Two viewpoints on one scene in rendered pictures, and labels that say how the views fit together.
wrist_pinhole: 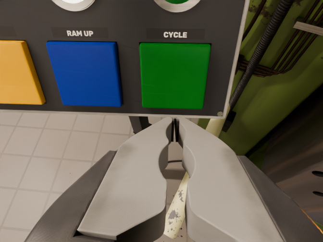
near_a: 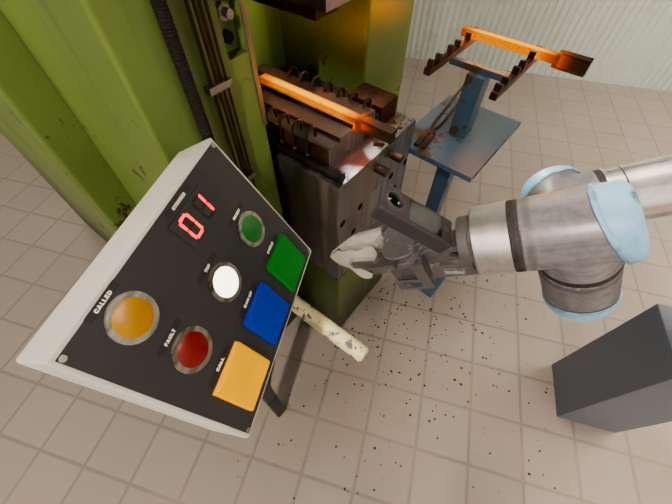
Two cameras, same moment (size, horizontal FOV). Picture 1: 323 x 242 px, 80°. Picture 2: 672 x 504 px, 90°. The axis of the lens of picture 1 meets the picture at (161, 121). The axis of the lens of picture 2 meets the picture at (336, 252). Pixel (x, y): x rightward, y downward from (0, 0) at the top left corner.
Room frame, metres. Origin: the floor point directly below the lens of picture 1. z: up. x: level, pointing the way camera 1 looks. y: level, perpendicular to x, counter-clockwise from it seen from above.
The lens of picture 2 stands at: (0.02, 0.29, 1.50)
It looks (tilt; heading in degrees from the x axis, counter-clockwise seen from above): 55 degrees down; 278
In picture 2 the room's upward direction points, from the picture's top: straight up
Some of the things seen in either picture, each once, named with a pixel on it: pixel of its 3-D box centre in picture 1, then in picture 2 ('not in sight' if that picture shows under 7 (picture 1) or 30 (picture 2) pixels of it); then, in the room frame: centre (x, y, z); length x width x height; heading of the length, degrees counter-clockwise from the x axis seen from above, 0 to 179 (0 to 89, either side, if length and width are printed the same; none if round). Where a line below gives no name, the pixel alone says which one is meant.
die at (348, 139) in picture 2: not in sight; (293, 111); (0.26, -0.56, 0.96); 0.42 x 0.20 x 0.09; 150
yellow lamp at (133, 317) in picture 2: not in sight; (133, 317); (0.26, 0.18, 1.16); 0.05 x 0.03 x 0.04; 60
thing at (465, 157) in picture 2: not in sight; (458, 133); (-0.28, -0.83, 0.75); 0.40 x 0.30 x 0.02; 58
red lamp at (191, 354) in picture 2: not in sight; (192, 349); (0.21, 0.18, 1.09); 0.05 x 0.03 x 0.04; 60
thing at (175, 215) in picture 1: (200, 159); (302, 309); (0.17, -0.11, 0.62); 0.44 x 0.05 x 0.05; 150
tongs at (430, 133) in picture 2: not in sight; (451, 106); (-0.26, -0.98, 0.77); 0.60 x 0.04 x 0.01; 65
